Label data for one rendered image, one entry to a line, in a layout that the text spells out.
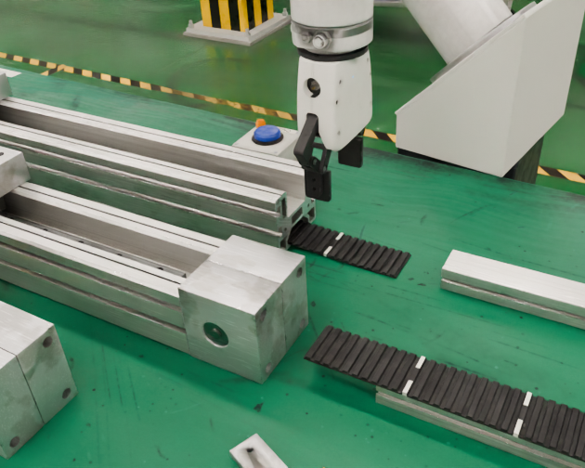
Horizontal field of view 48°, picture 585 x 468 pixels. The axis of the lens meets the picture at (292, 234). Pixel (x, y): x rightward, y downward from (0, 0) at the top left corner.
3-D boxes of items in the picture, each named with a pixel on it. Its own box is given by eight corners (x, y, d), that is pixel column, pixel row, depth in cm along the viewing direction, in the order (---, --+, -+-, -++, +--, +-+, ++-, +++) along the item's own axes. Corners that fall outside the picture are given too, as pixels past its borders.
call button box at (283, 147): (305, 166, 102) (304, 130, 98) (274, 197, 95) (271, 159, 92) (262, 157, 105) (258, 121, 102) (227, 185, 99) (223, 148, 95)
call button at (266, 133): (286, 138, 98) (285, 126, 97) (272, 149, 96) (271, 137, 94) (263, 134, 100) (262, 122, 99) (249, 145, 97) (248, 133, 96)
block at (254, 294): (318, 310, 75) (316, 242, 69) (262, 384, 66) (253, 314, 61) (252, 288, 79) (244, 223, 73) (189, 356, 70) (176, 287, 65)
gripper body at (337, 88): (343, 57, 63) (344, 160, 70) (384, 25, 70) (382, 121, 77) (276, 47, 67) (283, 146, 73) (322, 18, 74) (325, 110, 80)
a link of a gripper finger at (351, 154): (360, 119, 77) (360, 169, 81) (371, 109, 79) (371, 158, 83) (336, 114, 78) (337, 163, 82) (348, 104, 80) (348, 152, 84)
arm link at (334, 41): (349, 34, 62) (349, 65, 64) (385, 7, 68) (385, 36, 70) (273, 24, 66) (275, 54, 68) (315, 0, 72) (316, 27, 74)
